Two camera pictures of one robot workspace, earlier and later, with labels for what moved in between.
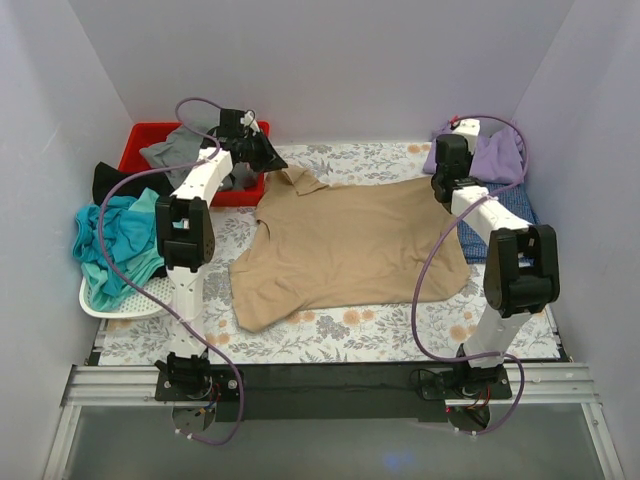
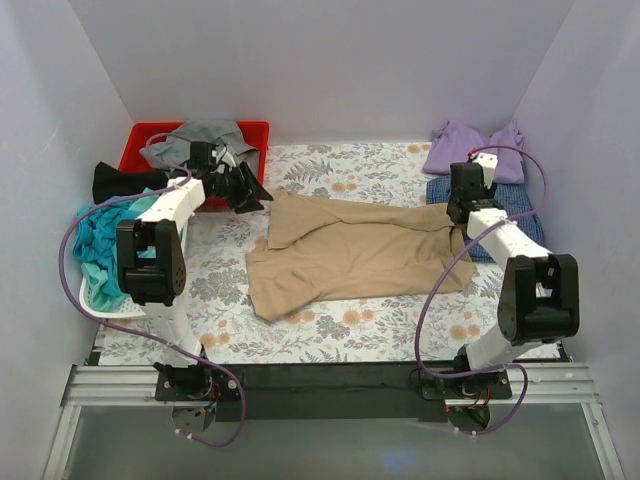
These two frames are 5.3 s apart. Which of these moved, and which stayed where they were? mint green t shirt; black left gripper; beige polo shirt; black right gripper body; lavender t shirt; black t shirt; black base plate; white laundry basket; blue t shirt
Moved: black right gripper body; beige polo shirt; black left gripper
Stayed: white laundry basket; mint green t shirt; lavender t shirt; blue t shirt; black t shirt; black base plate
